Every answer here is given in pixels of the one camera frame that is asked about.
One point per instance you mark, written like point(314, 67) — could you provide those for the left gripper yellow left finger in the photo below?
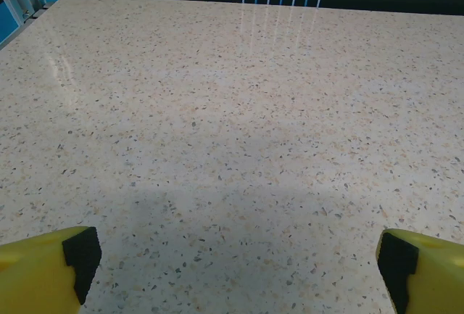
point(32, 277)

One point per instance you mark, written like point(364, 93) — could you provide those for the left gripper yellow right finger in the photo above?
point(435, 277)

